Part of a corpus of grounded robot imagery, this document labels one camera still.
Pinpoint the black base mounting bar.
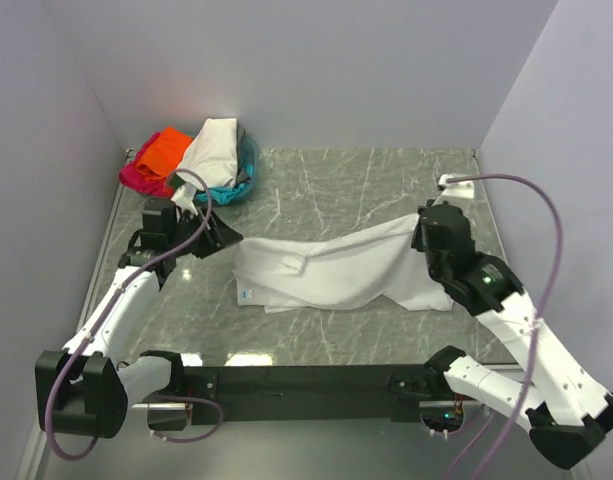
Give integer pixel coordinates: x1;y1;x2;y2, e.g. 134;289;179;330
156;364;464;432

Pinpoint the orange t-shirt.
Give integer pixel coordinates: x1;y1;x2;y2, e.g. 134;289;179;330
136;127;193;180

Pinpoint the turquoise t-shirt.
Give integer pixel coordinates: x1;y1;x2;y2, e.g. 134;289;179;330
194;181;253;206

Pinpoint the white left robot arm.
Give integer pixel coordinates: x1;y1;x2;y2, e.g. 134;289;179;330
35;199;243;439

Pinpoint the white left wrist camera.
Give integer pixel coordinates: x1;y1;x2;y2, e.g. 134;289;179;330
171;182;198;216

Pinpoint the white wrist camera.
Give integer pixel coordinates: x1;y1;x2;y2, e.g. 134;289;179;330
171;182;198;216
433;174;475;210

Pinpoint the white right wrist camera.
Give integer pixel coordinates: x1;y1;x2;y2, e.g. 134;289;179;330
433;174;475;210

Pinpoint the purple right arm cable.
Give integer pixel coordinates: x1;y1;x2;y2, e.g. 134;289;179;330
443;172;563;480

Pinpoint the teal plastic laundry basket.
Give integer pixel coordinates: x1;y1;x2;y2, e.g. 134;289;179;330
155;130;261;205

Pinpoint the pink t-shirt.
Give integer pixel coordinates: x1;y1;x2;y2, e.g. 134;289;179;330
118;132;173;198

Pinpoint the white t-shirt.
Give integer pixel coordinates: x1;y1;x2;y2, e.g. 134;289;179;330
177;118;239;191
234;214;453;313

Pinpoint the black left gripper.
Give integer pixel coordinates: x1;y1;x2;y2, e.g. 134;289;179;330
168;204;243;258

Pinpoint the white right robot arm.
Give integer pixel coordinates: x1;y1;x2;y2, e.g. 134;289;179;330
412;201;613;470

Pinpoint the white t-shirt in basket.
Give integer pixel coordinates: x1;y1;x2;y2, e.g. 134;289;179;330
177;118;239;191

